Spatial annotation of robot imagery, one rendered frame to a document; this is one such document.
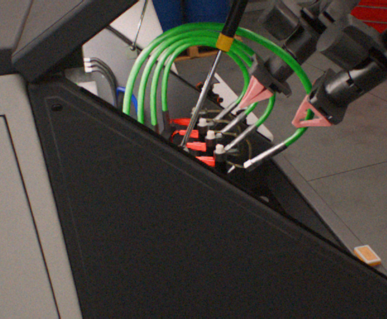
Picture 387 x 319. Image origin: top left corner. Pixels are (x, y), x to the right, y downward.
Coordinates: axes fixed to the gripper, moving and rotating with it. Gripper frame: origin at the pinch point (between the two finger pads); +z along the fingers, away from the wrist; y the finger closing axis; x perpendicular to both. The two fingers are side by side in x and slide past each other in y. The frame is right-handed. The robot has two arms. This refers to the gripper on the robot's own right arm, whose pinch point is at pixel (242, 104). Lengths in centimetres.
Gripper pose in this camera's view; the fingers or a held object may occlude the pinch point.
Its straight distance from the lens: 107.4
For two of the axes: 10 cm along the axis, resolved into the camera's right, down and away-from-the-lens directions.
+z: -6.5, 6.6, 3.8
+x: -0.4, 4.7, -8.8
